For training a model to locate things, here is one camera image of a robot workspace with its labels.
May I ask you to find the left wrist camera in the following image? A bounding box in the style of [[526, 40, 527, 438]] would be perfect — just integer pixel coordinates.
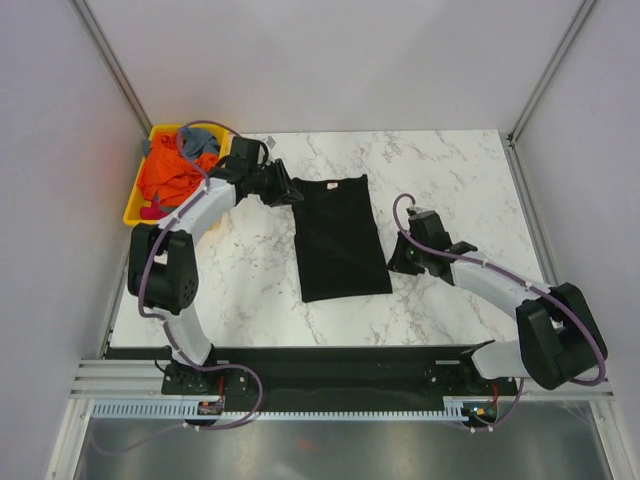
[[219, 136, 272, 174]]

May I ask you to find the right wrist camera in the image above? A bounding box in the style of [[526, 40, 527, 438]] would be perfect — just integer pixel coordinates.
[[407, 207, 477, 255]]

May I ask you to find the grey t-shirt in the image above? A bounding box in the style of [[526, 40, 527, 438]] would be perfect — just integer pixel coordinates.
[[142, 127, 220, 161]]

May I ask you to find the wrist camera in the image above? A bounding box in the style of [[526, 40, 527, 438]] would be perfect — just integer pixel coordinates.
[[407, 207, 477, 255], [219, 136, 272, 174]]

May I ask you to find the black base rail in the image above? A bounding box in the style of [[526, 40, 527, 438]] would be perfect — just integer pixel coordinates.
[[161, 346, 517, 410]]

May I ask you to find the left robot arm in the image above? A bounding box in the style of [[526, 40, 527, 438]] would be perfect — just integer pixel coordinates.
[[127, 156, 303, 393]]

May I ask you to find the yellow plastic bin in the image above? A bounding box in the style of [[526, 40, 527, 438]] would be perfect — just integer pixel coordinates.
[[123, 120, 234, 227]]

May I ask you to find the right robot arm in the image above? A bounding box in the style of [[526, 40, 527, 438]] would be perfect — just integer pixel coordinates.
[[388, 230, 607, 394]]

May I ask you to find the purple cable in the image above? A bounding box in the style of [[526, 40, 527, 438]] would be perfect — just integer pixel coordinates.
[[392, 193, 610, 434], [92, 119, 264, 457]]

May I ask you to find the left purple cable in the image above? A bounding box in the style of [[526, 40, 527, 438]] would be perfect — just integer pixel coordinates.
[[92, 119, 264, 457]]

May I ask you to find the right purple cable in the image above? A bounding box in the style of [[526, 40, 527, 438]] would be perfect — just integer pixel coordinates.
[[392, 193, 610, 434]]

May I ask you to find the orange t-shirt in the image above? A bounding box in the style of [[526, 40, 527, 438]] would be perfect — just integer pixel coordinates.
[[136, 147, 220, 208]]

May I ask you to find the white slotted cable duct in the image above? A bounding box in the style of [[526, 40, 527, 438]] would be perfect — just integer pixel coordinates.
[[91, 398, 497, 421]]

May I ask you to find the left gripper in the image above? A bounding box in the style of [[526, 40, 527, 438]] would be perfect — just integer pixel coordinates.
[[249, 160, 304, 209]]

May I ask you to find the black t-shirt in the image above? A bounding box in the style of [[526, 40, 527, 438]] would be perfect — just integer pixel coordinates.
[[292, 174, 392, 303]]

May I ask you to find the left aluminium frame post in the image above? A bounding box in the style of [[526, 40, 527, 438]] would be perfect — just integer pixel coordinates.
[[69, 0, 153, 135]]

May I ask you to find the pink t-shirt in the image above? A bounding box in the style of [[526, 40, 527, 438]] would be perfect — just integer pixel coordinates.
[[139, 201, 167, 221]]

